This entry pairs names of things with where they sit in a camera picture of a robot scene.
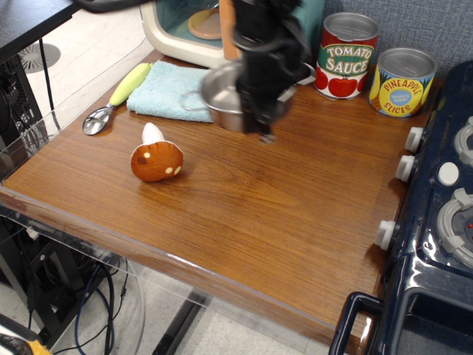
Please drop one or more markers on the brown plush mushroom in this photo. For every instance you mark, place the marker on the brown plush mushroom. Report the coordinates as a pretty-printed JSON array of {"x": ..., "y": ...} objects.
[{"x": 156, "y": 158}]

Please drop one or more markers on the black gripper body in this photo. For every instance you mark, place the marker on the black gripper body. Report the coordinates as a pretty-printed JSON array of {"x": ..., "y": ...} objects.
[{"x": 273, "y": 60}]

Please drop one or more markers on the tomato sauce can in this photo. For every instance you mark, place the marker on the tomato sauce can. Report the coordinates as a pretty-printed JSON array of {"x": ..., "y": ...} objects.
[{"x": 347, "y": 46}]

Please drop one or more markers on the green handled metal scoop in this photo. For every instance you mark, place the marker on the green handled metal scoop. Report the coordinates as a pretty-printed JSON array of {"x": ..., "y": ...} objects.
[{"x": 98, "y": 119}]

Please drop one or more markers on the dark blue toy stove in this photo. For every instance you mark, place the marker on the dark blue toy stove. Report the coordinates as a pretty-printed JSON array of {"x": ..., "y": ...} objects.
[{"x": 426, "y": 301}]

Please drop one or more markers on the pineapple slices can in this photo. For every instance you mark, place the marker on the pineapple slices can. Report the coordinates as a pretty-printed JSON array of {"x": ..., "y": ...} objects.
[{"x": 402, "y": 81}]

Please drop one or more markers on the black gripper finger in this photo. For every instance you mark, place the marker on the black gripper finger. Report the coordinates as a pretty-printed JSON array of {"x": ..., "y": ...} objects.
[{"x": 253, "y": 123}]

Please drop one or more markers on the orange toy plate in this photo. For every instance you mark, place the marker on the orange toy plate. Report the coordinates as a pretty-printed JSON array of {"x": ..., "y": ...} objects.
[{"x": 205, "y": 24}]

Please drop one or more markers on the black desk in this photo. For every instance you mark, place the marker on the black desk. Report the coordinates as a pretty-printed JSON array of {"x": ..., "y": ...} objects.
[{"x": 24, "y": 23}]

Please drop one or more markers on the light blue folded cloth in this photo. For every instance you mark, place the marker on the light blue folded cloth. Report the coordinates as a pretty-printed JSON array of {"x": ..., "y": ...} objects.
[{"x": 171, "y": 91}]

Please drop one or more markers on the stainless steel pot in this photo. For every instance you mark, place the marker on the stainless steel pot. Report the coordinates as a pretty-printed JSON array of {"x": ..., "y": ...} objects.
[{"x": 219, "y": 94}]

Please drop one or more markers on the teal toy microwave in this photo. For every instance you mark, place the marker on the teal toy microwave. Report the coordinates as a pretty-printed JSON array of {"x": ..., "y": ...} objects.
[{"x": 165, "y": 24}]

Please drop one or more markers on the white stove knob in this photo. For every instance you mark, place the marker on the white stove knob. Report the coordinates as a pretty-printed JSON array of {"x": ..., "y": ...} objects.
[
  {"x": 413, "y": 139},
  {"x": 384, "y": 234},
  {"x": 404, "y": 168}
]

